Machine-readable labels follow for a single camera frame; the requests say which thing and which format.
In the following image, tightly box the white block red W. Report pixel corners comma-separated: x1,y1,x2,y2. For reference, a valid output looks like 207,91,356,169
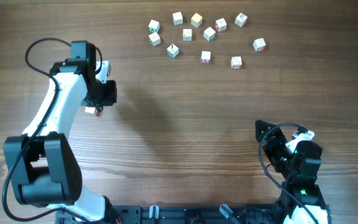
85,106,103,116

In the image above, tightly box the white block letter E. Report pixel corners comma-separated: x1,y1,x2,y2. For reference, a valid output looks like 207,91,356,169
253,38,267,52

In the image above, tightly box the white block green O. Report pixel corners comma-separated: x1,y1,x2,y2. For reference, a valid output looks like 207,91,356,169
183,29,192,41

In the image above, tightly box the white block numeral one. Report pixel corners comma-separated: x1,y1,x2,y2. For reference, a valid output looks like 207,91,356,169
203,27,216,42

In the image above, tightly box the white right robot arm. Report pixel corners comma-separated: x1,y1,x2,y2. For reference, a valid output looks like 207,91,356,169
255,119,332,224

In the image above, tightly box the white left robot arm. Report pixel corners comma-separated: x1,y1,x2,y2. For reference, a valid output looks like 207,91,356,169
1,40,123,223

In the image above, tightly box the white block Z red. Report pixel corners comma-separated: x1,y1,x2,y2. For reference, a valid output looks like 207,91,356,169
231,56,242,69

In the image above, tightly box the white block green Z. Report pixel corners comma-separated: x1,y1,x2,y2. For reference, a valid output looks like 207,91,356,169
149,32,161,47

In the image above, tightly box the white block blue X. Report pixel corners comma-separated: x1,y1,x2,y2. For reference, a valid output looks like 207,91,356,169
167,44,180,58

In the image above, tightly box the white block teal A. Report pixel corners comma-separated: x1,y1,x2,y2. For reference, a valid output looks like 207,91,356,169
148,19,160,33

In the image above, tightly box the white block red A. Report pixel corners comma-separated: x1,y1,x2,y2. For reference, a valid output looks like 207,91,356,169
201,51,211,64

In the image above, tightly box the white block blue P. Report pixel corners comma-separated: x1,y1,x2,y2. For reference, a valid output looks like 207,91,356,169
172,12,183,25

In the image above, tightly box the white block letter K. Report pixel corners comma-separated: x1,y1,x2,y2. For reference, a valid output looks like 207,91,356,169
234,12,248,27

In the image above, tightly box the white block red side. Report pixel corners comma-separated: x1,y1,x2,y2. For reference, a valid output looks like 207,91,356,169
215,18,227,32

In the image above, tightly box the yellow topped block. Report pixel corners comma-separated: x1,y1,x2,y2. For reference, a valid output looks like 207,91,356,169
191,13,203,27

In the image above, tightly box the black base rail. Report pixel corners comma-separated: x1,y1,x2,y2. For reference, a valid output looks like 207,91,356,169
54,203,332,224

